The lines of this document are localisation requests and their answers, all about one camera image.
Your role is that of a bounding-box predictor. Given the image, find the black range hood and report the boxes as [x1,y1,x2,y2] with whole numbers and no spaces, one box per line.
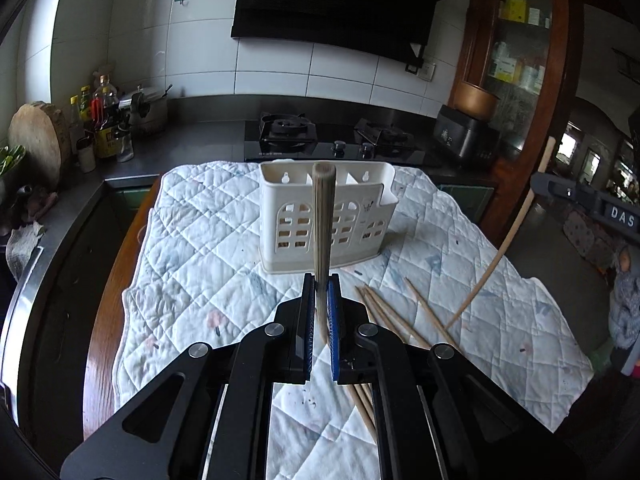
[231,0,476,63]

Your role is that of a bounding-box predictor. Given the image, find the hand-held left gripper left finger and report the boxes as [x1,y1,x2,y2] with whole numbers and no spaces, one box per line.
[60,272,317,480]

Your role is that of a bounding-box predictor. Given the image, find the ceiling vent grille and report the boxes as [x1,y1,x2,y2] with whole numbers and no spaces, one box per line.
[612,47,640,77]

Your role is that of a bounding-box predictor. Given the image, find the person's right hand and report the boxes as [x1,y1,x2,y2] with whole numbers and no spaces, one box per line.
[607,247,640,353]

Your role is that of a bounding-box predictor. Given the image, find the round wooden cutting board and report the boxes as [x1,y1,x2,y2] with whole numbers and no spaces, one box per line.
[9,101,72,177]

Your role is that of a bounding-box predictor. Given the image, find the black gas stove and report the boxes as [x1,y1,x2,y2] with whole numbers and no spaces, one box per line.
[243,112,442,168]

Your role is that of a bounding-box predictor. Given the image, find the white cup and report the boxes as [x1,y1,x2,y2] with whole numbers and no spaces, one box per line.
[76,139,97,174]

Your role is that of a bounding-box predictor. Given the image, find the green and white box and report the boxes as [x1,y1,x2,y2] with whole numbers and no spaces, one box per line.
[495,55,519,84]

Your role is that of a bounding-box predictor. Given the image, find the steel pressure cooker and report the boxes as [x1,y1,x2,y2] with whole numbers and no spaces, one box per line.
[120,85,174,136]

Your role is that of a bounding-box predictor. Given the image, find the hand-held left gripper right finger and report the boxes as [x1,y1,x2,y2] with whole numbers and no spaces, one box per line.
[327,272,586,480]

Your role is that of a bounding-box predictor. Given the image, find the steel kitchen counter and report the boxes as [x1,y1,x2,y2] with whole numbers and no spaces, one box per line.
[0,94,501,431]

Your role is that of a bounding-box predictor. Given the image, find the black rice cooker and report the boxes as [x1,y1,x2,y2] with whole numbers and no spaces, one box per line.
[432,104,501,168]

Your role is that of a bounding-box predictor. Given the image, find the grey dish cloth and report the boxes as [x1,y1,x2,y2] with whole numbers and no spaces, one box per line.
[5,222,47,282]

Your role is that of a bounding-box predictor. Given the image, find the green vegetables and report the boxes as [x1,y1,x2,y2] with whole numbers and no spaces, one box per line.
[0,145,27,177]

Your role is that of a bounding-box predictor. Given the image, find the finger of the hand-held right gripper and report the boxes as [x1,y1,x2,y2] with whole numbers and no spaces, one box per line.
[531,172,601,213]

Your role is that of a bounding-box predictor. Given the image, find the white jar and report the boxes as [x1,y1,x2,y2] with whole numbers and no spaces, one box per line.
[520,65,546,94]

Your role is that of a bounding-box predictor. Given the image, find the white plastic utensil holder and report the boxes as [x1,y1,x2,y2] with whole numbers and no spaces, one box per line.
[259,160,400,275]

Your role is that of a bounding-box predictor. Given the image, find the copper inner pot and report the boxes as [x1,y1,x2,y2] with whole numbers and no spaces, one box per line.
[452,80,501,121]

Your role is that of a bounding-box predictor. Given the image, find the wooden glass door cabinet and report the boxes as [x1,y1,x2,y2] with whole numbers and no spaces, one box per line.
[447,0,586,235]

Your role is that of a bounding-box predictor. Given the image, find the dark yellow label sauce bottle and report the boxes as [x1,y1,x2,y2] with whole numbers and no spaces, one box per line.
[95,125,121,160]

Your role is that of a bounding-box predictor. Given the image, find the white quilted cloth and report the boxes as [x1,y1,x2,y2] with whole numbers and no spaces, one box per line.
[114,160,596,480]

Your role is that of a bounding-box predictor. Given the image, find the yellow box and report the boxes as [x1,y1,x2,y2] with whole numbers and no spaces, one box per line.
[502,0,529,24]

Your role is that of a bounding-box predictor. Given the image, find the brown rag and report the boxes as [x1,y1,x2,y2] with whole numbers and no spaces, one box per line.
[15,185,59,222]

